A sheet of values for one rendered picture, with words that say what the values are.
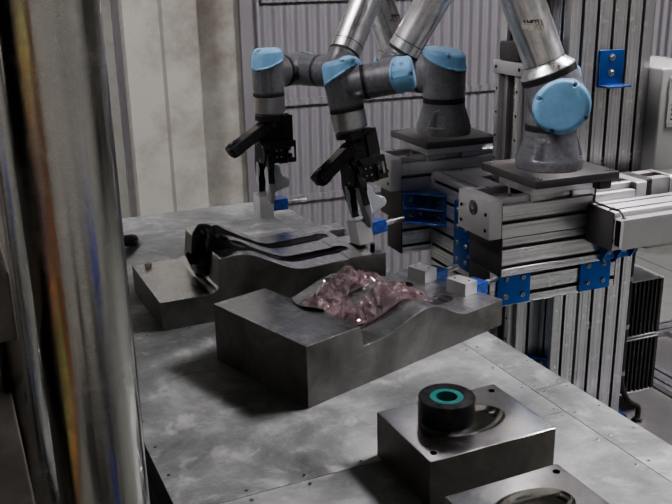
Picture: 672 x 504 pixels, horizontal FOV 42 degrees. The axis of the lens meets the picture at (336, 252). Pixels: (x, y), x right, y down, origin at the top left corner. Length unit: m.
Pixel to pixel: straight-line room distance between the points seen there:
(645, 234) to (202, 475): 1.16
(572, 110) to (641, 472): 0.80
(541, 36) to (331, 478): 1.00
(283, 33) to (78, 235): 3.44
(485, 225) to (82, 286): 1.46
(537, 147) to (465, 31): 2.39
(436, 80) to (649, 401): 1.18
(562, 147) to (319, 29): 2.19
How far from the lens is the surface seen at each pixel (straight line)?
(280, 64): 2.07
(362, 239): 1.91
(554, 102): 1.82
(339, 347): 1.43
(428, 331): 1.58
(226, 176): 4.00
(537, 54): 1.83
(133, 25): 3.69
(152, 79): 3.71
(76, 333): 0.56
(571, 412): 1.45
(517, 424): 1.25
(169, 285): 1.83
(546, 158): 1.99
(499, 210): 1.92
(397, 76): 1.84
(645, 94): 2.36
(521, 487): 1.14
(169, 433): 1.39
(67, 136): 0.53
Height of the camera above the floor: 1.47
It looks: 18 degrees down
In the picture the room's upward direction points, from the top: 1 degrees counter-clockwise
